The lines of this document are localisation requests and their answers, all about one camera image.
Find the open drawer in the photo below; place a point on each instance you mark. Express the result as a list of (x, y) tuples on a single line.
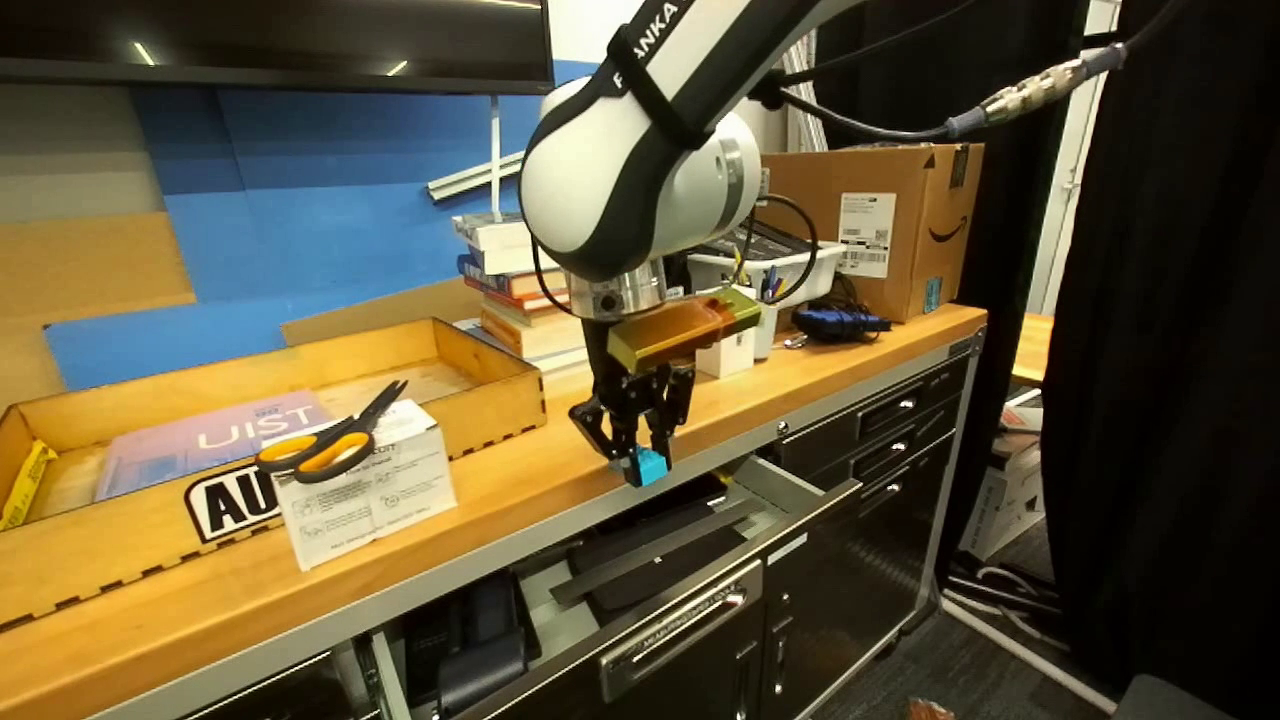
[(650, 590)]

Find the blue block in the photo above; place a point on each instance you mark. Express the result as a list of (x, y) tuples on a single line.
[(648, 467)]

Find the white wall rail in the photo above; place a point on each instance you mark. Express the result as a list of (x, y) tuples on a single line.
[(480, 175)]

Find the small white box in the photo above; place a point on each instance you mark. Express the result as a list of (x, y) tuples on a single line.
[(728, 352)]

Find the wall monitor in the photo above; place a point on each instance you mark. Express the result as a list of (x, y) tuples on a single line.
[(270, 40)]

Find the white folded paper leaflet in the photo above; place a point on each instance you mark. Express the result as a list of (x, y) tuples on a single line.
[(380, 500)]

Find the black curtain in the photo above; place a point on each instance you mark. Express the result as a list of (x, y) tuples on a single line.
[(1170, 350)]

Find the stack of books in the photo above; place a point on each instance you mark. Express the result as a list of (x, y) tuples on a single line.
[(520, 300)]

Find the black drawer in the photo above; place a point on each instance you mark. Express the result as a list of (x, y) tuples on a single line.
[(930, 385), (925, 435)]

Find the stack of boxes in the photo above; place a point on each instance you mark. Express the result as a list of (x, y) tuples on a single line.
[(1005, 490)]

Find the blue and black device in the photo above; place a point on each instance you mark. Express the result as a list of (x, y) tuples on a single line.
[(838, 322)]

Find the cardboard box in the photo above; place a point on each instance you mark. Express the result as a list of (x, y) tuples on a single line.
[(910, 230)]

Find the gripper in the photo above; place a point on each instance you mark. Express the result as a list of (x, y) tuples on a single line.
[(640, 385)]

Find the wooden table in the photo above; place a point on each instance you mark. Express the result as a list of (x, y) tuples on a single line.
[(1033, 348)]

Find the black cabinet door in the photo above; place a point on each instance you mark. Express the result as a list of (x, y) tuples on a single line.
[(850, 590)]

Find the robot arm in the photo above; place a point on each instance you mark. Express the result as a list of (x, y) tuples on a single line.
[(620, 170)]

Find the black flat case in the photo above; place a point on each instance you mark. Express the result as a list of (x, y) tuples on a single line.
[(650, 560)]

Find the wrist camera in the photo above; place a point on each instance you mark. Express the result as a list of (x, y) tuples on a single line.
[(670, 330)]

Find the yellow packet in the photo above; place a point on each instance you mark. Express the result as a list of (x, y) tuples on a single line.
[(22, 485)]

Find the black pouch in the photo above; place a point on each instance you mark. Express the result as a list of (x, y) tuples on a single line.
[(480, 640)]

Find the bundle of pens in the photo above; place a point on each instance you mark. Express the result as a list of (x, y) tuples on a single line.
[(770, 285)]

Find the black and white sticker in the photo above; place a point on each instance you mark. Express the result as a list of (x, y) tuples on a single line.
[(225, 505)]

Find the wooden tray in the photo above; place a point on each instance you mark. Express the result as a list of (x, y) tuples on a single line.
[(470, 385)]

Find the purple booklet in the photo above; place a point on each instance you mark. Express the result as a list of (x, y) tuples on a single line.
[(190, 445)]

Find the white plastic bin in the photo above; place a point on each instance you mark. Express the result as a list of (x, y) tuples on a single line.
[(800, 265)]

